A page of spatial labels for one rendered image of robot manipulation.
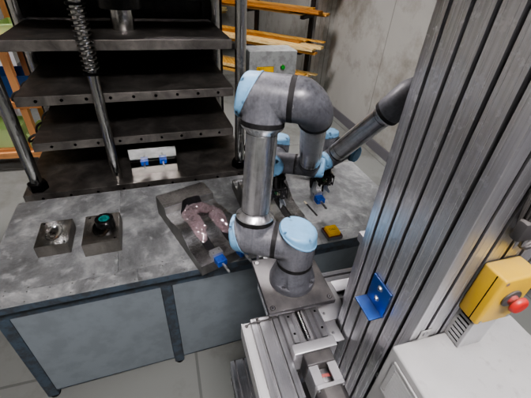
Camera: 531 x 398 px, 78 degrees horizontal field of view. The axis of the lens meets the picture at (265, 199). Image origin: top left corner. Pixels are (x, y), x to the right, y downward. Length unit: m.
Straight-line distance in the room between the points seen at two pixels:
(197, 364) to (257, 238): 1.30
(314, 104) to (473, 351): 0.66
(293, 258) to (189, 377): 1.29
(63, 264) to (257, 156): 1.07
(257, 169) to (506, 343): 0.71
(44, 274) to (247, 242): 0.96
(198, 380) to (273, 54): 1.90
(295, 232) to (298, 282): 0.18
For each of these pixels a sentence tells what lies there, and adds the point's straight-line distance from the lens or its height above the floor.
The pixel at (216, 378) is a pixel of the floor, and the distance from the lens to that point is 2.11.
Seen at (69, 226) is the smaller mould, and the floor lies 0.86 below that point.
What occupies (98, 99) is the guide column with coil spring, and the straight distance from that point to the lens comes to 1.95.
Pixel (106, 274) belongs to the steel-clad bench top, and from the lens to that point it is 1.56.
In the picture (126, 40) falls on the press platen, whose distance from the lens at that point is 1.95.
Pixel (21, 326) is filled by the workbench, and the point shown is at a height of 0.61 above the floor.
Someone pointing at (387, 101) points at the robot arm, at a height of 1.55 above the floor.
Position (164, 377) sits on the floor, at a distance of 2.15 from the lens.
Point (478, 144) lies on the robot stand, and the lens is 0.62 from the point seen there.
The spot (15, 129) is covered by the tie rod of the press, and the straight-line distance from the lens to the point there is 2.07.
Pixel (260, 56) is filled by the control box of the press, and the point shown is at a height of 1.44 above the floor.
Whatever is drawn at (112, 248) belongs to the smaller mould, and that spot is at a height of 0.82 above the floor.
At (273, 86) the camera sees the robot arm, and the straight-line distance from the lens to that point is 0.82.
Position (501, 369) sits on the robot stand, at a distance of 0.93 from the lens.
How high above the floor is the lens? 1.90
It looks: 36 degrees down
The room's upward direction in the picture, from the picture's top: 4 degrees clockwise
